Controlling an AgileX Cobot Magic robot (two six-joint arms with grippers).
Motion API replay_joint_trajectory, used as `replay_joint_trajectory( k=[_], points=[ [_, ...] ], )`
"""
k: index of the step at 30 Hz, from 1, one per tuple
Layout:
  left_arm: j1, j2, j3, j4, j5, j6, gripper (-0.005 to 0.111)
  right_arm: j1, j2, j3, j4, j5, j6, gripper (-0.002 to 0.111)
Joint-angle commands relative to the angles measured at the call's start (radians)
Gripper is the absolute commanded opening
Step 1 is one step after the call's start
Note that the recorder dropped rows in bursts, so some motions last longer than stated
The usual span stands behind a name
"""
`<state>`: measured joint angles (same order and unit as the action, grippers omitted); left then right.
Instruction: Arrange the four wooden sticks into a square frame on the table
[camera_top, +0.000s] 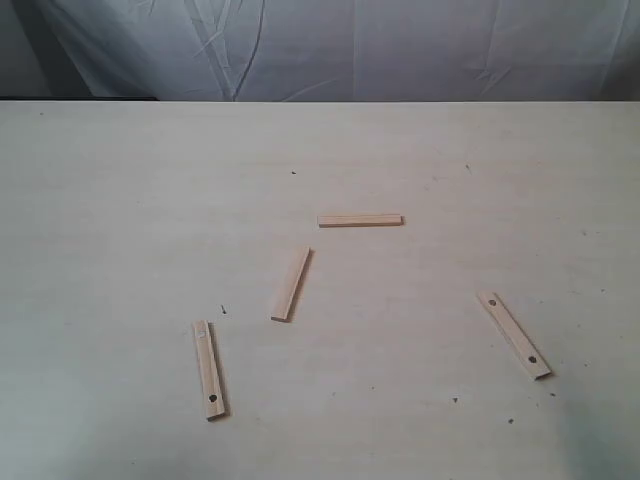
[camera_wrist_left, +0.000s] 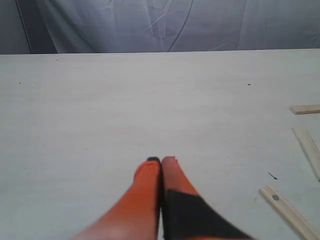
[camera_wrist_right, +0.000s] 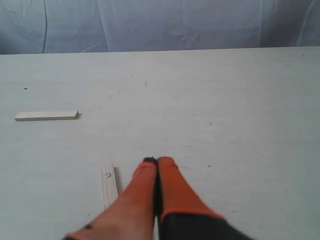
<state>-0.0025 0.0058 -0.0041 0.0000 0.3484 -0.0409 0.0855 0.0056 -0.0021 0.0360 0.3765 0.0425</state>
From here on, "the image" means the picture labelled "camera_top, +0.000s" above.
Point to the wooden stick with holes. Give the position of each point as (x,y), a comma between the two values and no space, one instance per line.
(210,373)
(521,345)

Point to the white backdrop cloth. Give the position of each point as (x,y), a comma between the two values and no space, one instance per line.
(328,51)

